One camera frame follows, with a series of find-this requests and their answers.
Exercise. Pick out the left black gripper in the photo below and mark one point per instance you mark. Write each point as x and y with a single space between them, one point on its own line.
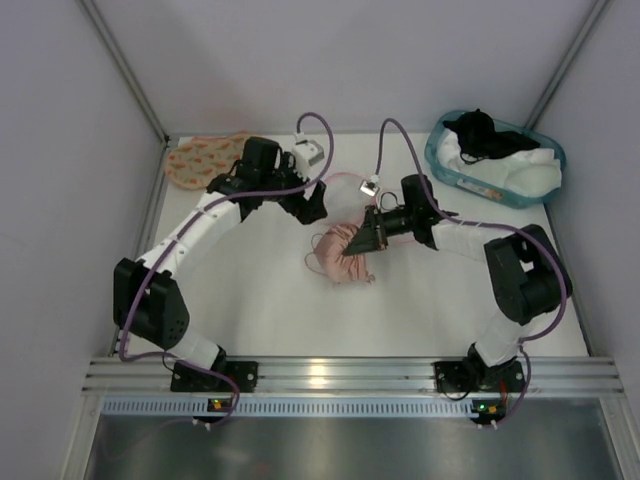
299 203

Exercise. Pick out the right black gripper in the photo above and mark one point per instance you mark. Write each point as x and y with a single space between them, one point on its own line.
373 228

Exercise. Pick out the pink garment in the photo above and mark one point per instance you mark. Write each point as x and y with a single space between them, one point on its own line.
327 257

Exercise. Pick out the pink floral mesh laundry bag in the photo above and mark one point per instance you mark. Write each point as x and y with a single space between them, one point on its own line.
194 164

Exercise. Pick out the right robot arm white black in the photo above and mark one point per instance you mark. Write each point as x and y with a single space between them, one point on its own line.
530 285

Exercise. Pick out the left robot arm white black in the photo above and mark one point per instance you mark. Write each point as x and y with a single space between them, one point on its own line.
147 301

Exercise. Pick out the blue plastic laundry basket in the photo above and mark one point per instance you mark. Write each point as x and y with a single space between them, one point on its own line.
499 195

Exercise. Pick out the black garment in basket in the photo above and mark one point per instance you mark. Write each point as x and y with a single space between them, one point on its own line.
479 140

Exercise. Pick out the white garment in basket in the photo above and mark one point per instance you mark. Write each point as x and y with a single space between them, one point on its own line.
529 173

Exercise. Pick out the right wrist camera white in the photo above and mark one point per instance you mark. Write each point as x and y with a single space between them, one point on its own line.
370 186

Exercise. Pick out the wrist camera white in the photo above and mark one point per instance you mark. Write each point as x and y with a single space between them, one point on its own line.
370 186
307 153

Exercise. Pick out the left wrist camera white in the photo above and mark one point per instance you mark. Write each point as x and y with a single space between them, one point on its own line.
307 153

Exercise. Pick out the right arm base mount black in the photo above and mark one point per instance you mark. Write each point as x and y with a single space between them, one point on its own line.
457 379

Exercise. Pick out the grey slotted cable duct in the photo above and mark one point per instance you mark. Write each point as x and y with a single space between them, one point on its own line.
301 407

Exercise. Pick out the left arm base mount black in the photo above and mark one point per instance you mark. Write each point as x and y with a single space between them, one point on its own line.
187 377

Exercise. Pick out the left aluminium frame post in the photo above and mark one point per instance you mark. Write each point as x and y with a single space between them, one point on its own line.
106 37

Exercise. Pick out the aluminium frame post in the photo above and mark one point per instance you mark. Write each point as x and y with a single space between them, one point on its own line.
594 16
106 37

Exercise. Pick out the aluminium front rail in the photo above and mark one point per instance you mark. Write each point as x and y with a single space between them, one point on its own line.
552 377

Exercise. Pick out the right aluminium frame post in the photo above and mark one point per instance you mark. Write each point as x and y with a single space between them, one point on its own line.
594 16

